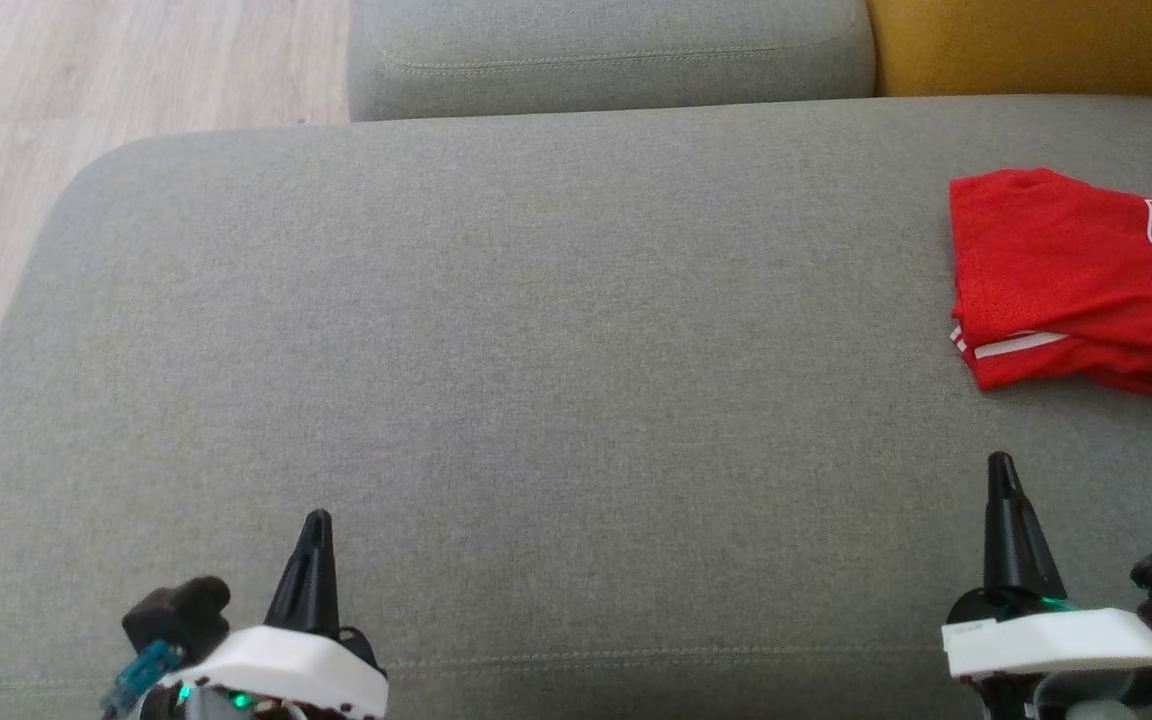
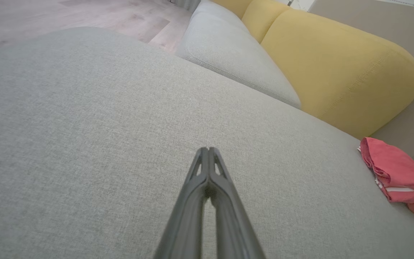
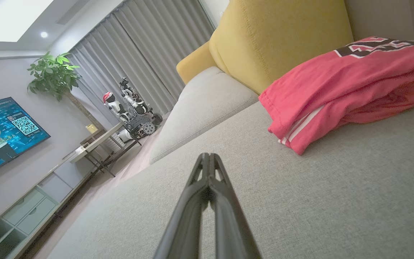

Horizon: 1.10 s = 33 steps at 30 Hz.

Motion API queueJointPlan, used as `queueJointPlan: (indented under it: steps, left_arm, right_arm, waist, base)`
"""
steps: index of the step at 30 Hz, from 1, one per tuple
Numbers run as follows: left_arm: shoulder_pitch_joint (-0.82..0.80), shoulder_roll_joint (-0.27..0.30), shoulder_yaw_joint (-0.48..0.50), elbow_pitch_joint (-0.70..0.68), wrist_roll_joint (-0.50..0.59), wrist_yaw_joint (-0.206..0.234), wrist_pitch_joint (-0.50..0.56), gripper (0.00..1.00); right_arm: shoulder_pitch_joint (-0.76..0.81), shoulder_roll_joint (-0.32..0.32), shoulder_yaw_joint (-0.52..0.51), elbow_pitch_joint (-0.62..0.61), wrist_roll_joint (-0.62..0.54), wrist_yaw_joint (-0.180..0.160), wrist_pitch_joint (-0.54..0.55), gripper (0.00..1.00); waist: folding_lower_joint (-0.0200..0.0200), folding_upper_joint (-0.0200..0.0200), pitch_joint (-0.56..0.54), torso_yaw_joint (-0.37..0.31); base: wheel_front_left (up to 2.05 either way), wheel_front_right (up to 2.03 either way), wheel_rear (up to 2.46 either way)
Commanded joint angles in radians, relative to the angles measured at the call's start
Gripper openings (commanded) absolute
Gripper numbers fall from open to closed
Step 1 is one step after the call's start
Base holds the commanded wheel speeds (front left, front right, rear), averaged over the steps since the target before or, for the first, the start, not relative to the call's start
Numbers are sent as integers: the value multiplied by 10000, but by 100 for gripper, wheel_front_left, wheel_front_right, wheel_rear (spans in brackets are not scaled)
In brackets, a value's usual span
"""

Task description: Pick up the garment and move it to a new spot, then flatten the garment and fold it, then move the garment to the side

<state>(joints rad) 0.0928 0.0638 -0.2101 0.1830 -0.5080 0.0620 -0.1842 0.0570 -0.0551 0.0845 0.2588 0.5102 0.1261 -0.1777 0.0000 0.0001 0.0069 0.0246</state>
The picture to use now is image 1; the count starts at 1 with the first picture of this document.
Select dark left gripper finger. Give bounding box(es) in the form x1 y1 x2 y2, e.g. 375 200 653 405
264 509 342 638

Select grey sofa backrest cushion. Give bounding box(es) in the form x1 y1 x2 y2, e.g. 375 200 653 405
347 0 877 123

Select large yellow sofa cushion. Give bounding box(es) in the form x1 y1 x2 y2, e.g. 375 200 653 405
866 0 1152 101

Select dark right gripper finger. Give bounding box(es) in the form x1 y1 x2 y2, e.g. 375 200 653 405
983 452 1069 601

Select grey fabric sofa seat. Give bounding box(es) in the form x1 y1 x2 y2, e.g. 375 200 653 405
0 95 1152 720

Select red basketball jersey black numbers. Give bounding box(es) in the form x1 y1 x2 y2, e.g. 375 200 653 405
949 167 1152 376

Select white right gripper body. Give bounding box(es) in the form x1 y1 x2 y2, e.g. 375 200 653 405
941 590 1152 720

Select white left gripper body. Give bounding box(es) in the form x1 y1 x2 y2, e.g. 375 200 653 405
151 625 389 720

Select left camera cable teal plug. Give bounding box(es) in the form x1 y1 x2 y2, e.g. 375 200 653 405
101 640 185 720

